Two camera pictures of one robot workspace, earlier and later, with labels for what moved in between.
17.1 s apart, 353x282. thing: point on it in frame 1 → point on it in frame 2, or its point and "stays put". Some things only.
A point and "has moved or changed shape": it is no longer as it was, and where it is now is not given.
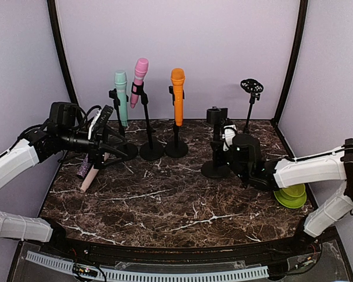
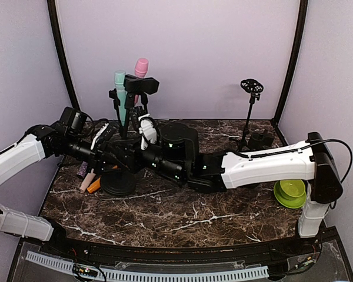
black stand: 176,149 has moved or changed shape
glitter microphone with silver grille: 83,168 stays put
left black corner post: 57,34 stays put
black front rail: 310,244 stays put
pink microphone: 140,70 stays put
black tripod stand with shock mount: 253,87 stays put
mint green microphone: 120,78 stays put
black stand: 217,168 → 259,141
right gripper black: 216,150 → 130,159
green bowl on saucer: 292,197 stays put
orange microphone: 177,76 → 95,187
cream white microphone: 92,173 stays put
